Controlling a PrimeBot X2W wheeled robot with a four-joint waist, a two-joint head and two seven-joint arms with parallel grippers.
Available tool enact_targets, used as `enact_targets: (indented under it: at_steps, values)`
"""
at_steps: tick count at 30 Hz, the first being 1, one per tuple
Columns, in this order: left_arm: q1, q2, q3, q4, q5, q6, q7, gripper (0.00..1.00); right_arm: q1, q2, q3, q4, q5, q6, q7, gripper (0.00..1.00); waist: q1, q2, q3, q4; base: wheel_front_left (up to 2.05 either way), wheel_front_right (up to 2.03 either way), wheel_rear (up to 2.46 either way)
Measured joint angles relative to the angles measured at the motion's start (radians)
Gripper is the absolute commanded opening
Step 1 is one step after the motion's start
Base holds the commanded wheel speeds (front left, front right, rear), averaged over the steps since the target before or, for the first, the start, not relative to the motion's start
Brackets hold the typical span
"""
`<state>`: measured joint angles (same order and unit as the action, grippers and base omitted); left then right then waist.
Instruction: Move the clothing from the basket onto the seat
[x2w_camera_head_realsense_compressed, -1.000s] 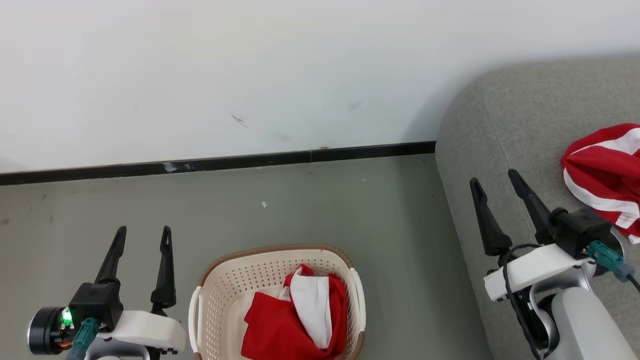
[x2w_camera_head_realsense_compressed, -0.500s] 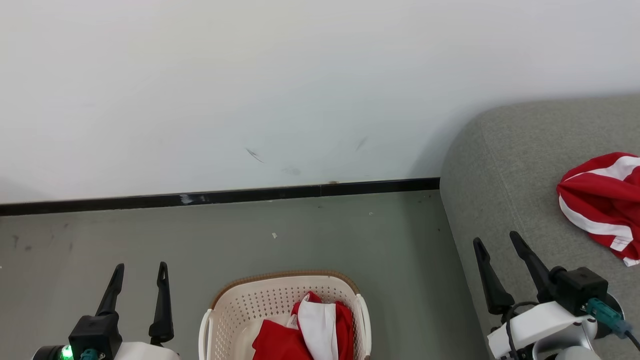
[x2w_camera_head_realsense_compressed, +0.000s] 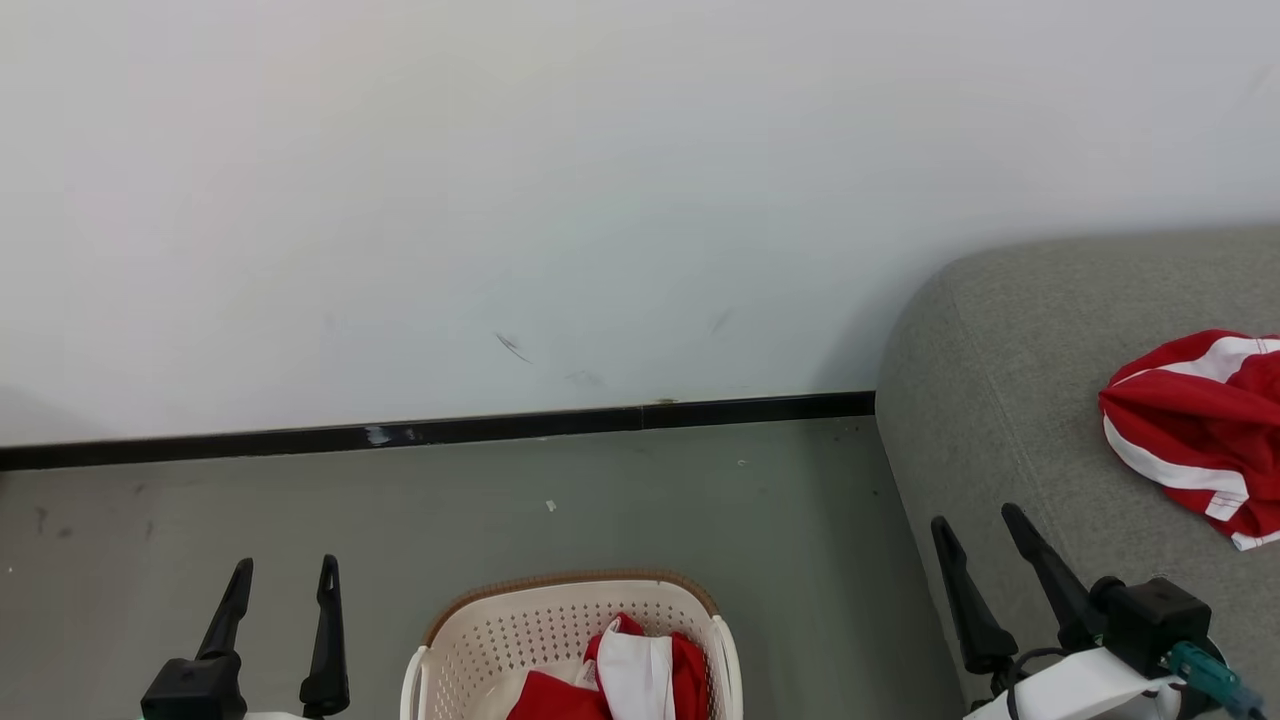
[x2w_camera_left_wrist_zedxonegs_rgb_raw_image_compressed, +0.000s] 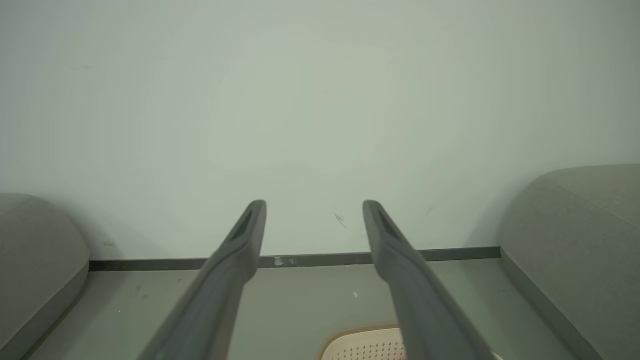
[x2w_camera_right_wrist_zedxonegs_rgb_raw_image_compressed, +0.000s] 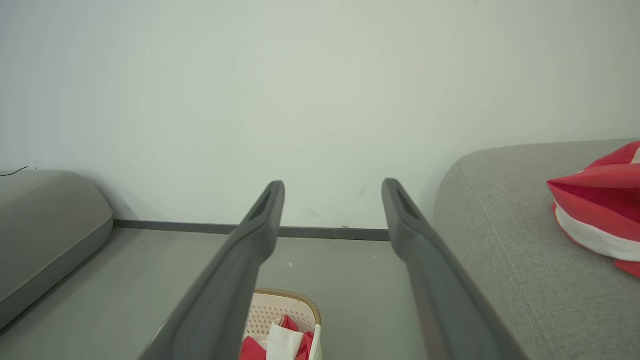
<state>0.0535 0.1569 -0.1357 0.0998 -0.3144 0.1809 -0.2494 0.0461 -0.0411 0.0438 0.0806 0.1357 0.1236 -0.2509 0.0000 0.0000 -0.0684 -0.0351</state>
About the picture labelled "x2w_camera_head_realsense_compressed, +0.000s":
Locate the black wall baseboard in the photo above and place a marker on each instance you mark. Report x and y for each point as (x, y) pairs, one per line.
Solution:
(300, 438)

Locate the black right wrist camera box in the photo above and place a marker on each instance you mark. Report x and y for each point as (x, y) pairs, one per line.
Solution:
(1155, 620)

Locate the grey fabric sofa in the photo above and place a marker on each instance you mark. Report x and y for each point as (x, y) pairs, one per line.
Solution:
(1010, 400)

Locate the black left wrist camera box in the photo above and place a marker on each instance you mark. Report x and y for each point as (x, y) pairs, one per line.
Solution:
(190, 690)

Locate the red garment with white stripes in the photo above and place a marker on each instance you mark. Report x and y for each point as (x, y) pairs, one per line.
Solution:
(1190, 420)

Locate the red garment with white panel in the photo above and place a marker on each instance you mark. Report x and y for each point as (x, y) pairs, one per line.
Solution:
(635, 670)

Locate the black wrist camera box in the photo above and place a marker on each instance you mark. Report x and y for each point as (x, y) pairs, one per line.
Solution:
(1155, 620)
(190, 690)

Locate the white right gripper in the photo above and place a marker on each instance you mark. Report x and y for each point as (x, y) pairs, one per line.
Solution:
(1080, 690)

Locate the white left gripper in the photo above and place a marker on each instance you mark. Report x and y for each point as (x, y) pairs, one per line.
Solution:
(272, 716)

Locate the cream plastic laundry basket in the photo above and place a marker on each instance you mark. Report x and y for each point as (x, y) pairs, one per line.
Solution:
(500, 640)

